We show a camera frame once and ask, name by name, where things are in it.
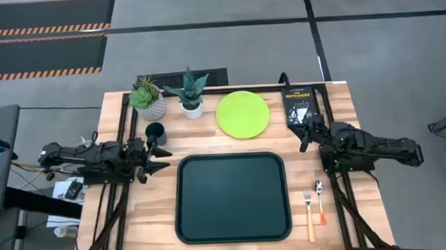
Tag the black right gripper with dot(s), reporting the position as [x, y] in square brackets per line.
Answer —
[317, 132]

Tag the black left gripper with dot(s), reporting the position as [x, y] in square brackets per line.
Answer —
[141, 162]

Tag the dark green plastic cup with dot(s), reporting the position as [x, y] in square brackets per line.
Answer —
[161, 137]

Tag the lime green round plate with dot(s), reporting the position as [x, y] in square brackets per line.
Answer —
[242, 114]

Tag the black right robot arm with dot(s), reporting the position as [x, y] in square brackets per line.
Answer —
[371, 143]

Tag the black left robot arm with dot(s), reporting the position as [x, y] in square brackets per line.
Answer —
[96, 155]

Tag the dark green plastic tray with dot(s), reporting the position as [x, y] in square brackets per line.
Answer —
[232, 198]

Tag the black paperback book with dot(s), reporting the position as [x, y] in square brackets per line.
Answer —
[299, 103]

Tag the succulent in patterned pot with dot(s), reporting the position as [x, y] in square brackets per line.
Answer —
[148, 102]

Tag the snake plant in white pot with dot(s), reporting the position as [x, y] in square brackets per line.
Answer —
[191, 98]

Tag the small black handheld device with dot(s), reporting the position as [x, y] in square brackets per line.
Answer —
[74, 190]

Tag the black ribbed floor mat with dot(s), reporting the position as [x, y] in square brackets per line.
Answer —
[213, 77]

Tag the white paper sheet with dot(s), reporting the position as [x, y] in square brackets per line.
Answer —
[60, 190]

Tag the clear plastic bottle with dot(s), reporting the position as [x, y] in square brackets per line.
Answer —
[66, 231]

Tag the black hazard-striped floor mat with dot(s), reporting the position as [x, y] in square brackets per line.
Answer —
[41, 55]
[44, 14]

